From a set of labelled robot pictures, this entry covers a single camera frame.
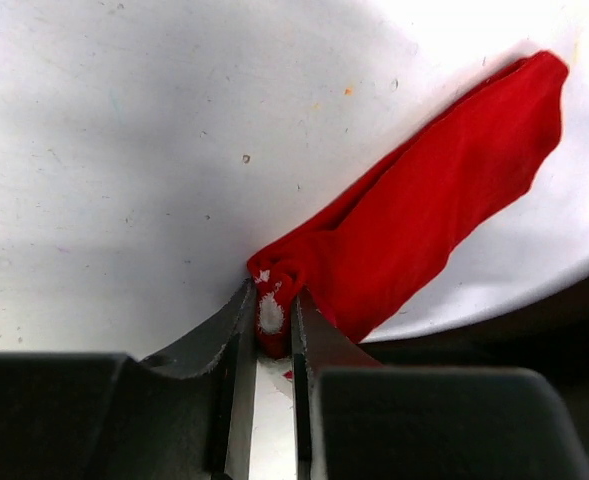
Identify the red christmas sock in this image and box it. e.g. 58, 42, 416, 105
247, 51, 569, 359

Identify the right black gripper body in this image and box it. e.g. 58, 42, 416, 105
361, 275, 589, 457

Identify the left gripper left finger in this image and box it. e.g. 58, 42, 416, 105
139, 279, 256, 479

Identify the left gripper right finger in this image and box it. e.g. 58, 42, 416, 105
291, 292, 382, 479

